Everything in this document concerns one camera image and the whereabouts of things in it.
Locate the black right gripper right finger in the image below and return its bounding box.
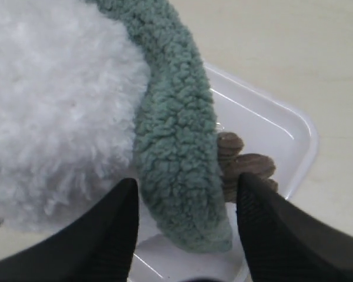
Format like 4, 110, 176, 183
237, 173, 353, 281

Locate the white plush snowman toy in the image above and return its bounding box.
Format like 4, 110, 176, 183
0, 0, 279, 233

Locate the white rectangular plastic tray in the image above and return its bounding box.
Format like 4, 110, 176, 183
128, 64, 318, 281

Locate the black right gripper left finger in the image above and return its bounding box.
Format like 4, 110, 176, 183
0, 179, 139, 281

